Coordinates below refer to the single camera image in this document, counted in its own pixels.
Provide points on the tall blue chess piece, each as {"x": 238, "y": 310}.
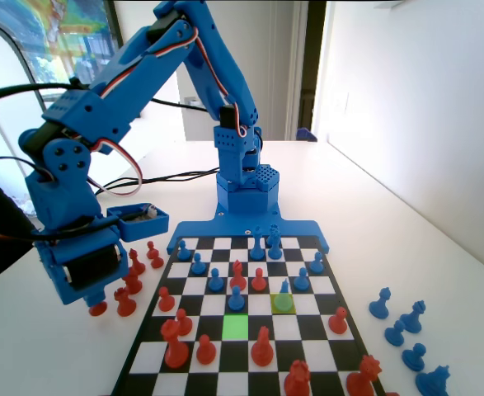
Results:
{"x": 257, "y": 247}

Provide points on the red chess pawn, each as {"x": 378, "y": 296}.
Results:
{"x": 338, "y": 323}
{"x": 184, "y": 326}
{"x": 155, "y": 259}
{"x": 258, "y": 282}
{"x": 98, "y": 309}
{"x": 165, "y": 303}
{"x": 205, "y": 352}

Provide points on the blue crowned chess piece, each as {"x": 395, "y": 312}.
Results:
{"x": 433, "y": 381}
{"x": 273, "y": 232}
{"x": 411, "y": 321}

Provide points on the black and white chessboard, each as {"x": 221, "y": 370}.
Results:
{"x": 208, "y": 307}

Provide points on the white wall switch plate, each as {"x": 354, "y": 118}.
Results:
{"x": 341, "y": 105}

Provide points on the black framed colourful poster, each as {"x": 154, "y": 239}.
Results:
{"x": 81, "y": 24}

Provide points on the blue bishop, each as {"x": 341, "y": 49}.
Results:
{"x": 283, "y": 299}

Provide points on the blue camera housing box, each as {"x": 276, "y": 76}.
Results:
{"x": 142, "y": 231}

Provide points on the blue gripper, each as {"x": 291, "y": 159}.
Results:
{"x": 88, "y": 268}

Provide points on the blue object behind table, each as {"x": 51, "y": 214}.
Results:
{"x": 306, "y": 134}

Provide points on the blue printed robot arm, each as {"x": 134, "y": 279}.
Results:
{"x": 217, "y": 62}

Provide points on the blue base plate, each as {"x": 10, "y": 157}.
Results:
{"x": 200, "y": 229}

